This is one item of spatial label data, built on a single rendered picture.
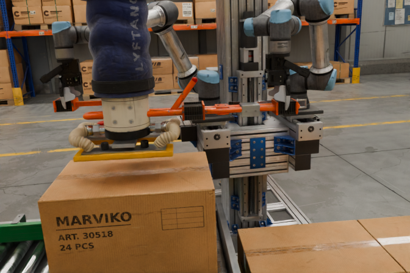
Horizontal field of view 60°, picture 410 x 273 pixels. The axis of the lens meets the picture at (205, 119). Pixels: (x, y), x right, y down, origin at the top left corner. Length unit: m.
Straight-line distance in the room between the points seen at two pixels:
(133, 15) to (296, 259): 1.15
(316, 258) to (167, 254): 0.64
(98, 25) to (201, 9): 7.37
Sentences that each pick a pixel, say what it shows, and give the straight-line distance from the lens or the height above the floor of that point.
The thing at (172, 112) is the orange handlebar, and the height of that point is 1.19.
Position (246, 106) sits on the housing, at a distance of 1.34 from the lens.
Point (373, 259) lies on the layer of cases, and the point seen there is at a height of 0.54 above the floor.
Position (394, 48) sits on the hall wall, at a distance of 12.18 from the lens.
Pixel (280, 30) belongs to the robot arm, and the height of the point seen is 1.47.
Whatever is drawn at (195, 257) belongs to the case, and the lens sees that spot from 1.39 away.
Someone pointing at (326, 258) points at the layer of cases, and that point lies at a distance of 1.67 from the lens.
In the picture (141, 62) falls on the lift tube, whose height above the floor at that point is 1.38.
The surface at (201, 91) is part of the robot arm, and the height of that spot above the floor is 1.17.
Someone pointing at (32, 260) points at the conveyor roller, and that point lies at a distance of 1.82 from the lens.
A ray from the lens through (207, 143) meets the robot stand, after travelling 1.78.
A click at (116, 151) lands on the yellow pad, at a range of 1.28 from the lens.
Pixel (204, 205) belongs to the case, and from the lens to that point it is 1.29.
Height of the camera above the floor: 1.49
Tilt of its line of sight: 14 degrees down
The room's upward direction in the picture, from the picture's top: 2 degrees counter-clockwise
